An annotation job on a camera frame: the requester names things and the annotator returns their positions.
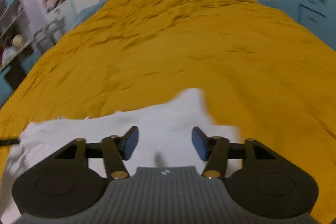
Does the metal chair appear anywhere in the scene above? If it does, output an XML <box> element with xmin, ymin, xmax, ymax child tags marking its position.
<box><xmin>33</xmin><ymin>17</ymin><xmax>66</xmax><ymax>53</ymax></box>

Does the white shelf unit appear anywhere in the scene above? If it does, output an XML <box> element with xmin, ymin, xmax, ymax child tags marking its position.
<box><xmin>1</xmin><ymin>0</ymin><xmax>34</xmax><ymax>101</ymax></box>

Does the mustard yellow bed cover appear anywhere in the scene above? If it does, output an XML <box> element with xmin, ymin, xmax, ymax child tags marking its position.
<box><xmin>1</xmin><ymin>0</ymin><xmax>335</xmax><ymax>223</ymax></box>

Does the blue pillow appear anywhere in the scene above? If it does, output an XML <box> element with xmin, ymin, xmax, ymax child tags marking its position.
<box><xmin>72</xmin><ymin>0</ymin><xmax>108</xmax><ymax>28</ymax></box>

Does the white printed t-shirt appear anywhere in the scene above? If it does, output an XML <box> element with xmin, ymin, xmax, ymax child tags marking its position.
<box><xmin>1</xmin><ymin>89</ymin><xmax>242</xmax><ymax>223</ymax></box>

